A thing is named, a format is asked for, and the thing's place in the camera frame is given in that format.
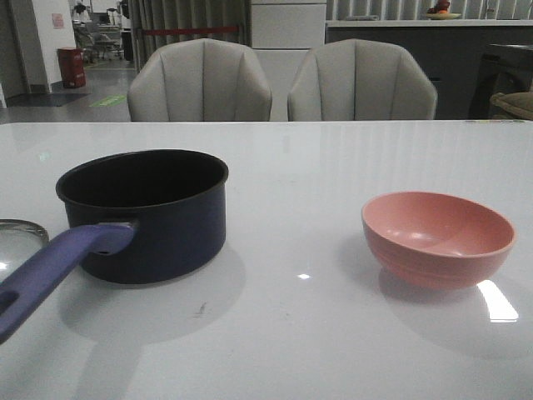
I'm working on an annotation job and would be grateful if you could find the glass lid blue knob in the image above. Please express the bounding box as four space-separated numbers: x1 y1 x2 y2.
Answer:
1 219 49 282

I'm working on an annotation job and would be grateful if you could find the white cabinet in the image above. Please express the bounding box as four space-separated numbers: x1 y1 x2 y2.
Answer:
251 1 326 122

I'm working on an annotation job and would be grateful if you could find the pink bowl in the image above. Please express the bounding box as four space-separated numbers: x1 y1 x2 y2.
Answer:
361 192 516 290

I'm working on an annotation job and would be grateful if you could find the red bin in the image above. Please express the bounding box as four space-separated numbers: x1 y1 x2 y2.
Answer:
57 47 86 88

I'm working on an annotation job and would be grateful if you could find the olive cushion seat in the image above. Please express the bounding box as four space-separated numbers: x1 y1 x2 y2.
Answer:
490 92 533 121

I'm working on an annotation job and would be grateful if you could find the dark blue saucepan purple handle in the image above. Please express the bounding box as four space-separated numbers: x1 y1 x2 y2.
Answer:
1 149 229 340

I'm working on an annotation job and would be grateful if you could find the right beige chair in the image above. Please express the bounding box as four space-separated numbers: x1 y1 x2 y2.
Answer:
287 39 437 122

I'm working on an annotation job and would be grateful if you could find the red barrier belt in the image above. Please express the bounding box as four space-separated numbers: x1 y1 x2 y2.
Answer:
140 25 240 36

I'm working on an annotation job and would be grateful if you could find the beige chair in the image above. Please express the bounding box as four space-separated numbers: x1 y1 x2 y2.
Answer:
287 39 437 122
127 38 272 122

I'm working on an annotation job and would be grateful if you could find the left beige chair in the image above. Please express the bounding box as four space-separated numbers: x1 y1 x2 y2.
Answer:
127 38 272 122

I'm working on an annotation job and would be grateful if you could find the fruit plate on counter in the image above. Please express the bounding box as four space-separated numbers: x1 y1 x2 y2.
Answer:
425 0 461 20

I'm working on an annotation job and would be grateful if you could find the dark grey counter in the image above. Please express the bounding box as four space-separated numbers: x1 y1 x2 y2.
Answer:
326 19 532 119

